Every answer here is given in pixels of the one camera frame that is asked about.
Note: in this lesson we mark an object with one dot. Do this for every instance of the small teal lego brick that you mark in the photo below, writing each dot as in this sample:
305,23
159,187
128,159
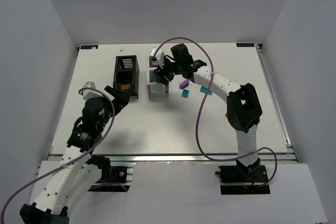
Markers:
185,93

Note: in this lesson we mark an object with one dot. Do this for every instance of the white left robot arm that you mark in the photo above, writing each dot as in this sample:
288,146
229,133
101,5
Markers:
79,168

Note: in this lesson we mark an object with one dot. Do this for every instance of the teal long lego brick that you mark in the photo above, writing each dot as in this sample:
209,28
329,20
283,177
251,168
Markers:
204,89

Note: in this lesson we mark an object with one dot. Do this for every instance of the aluminium table front rail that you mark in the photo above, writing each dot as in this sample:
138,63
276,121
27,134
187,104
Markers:
267,157

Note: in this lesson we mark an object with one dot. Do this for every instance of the right blue corner label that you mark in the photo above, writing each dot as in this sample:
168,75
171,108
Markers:
248,44

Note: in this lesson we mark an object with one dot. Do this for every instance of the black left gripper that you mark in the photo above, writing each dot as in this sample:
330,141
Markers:
115,98

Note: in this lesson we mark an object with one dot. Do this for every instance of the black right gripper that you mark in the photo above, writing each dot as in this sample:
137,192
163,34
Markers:
163,73

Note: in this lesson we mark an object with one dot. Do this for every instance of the blue corner label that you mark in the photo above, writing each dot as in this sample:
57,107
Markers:
248,44
88,47

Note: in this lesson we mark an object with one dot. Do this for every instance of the purple stepped lego brick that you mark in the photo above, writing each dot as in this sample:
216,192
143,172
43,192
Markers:
184,84

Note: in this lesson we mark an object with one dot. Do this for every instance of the black slotted container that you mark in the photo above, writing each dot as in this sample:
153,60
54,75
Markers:
127,71

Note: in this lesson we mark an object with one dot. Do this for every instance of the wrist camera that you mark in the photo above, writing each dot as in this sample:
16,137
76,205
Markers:
156,58
89,93

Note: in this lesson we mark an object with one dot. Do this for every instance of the left blue corner label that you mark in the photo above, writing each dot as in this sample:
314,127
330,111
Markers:
88,47

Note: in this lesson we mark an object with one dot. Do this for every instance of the yellow orange lego piece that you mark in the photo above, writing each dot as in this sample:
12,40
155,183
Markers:
125,88

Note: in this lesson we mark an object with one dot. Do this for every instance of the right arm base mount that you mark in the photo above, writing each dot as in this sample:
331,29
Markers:
233,182

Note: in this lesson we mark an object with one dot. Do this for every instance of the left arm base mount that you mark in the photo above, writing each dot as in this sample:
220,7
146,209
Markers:
115,176

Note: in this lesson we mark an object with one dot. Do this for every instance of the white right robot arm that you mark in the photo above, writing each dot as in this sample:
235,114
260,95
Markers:
243,106

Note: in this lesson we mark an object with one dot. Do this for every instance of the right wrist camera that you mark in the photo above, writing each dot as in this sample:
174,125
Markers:
156,58

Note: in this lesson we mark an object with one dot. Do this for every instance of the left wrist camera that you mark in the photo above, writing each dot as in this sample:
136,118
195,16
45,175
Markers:
89,93

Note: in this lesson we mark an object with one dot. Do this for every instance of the white slotted container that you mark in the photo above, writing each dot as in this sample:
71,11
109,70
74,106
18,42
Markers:
154,89

